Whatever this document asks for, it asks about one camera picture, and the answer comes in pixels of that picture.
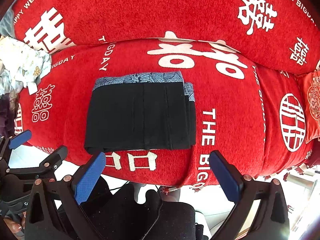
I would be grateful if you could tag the white patterned cloth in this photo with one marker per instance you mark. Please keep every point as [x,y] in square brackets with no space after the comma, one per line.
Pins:
[25,62]

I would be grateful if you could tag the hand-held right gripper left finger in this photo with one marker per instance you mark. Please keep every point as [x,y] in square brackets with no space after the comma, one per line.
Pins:
[90,177]

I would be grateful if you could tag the black pants with blue waistband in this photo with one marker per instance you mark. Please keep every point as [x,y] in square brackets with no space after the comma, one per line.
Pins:
[137,117]

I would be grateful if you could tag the dark purple cloth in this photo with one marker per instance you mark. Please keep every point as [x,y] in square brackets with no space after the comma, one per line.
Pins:
[7,115]

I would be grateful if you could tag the person's left hand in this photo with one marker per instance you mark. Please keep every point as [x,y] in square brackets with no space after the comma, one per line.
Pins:
[17,227]

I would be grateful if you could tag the grey cloth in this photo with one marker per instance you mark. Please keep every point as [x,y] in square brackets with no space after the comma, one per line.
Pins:
[6,25]

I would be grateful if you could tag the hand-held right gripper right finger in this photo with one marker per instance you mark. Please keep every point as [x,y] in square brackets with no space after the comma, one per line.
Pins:
[226,177]

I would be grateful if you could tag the red printed seat blanket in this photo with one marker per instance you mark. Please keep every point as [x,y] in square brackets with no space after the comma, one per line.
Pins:
[237,105]

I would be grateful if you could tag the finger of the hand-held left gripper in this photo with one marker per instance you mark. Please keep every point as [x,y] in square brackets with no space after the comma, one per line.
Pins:
[53,158]
[20,138]

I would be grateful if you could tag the red embroidered cushion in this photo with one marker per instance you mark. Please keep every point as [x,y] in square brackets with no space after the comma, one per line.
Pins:
[311,105]

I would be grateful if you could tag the red printed backrest blanket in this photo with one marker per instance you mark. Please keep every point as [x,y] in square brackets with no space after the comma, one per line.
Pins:
[150,5]

